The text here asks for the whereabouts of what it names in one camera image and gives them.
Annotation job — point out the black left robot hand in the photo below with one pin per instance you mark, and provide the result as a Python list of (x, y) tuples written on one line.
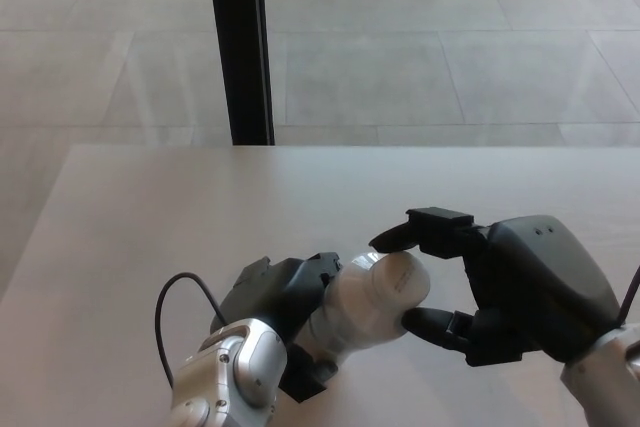
[(280, 292)]

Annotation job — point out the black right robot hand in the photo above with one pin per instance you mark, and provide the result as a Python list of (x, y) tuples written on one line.
[(540, 277)]

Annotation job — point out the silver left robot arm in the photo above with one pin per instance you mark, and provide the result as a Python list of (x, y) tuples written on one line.
[(230, 377)]

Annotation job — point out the white plastic bottle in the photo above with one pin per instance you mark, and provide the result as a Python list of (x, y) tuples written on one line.
[(350, 317)]

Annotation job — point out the white screw cap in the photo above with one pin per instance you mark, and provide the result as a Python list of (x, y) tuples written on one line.
[(402, 282)]

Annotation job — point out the black vertical window post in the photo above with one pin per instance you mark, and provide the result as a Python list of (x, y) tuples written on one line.
[(242, 47)]

